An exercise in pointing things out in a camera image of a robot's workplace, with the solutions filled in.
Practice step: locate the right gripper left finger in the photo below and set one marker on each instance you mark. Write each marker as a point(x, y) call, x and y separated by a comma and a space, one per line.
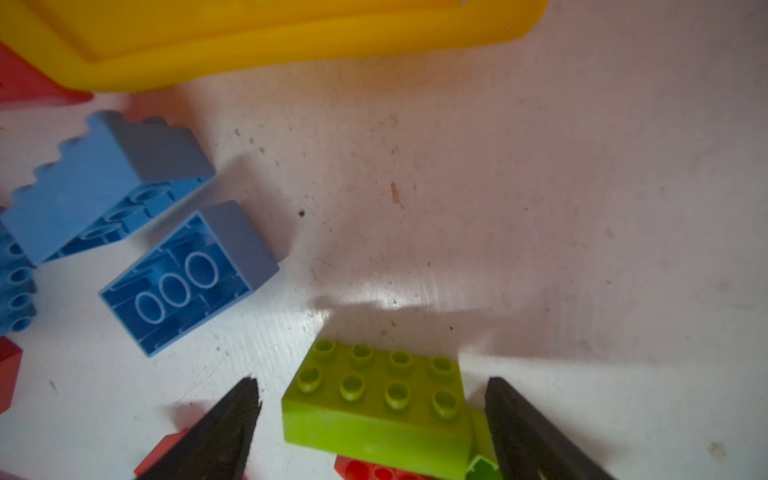
point(218, 445)

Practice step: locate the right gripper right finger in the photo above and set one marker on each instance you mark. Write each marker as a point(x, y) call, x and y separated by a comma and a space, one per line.
point(527, 445)

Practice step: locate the green lego side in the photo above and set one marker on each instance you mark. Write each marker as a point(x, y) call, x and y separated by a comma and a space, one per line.
point(395, 409)

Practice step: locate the red lego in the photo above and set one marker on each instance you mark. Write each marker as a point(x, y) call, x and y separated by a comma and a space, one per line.
point(351, 469)
point(10, 359)
point(165, 445)

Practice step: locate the green lego tall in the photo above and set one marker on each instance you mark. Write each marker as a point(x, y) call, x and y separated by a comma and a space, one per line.
point(483, 464)

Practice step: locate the blue lego underside up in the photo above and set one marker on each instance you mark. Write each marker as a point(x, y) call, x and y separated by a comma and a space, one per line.
point(211, 261)

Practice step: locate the blue lego tilted near bins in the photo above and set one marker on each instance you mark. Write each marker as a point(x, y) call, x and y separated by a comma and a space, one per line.
point(17, 286)

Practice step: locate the blue lego studs up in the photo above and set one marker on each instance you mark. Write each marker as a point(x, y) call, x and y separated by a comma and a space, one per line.
point(106, 184)

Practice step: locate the red middle bin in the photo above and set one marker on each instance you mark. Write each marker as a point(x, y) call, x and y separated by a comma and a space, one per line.
point(24, 86)

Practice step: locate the right yellow bin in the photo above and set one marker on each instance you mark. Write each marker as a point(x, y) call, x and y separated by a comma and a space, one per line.
point(110, 46)

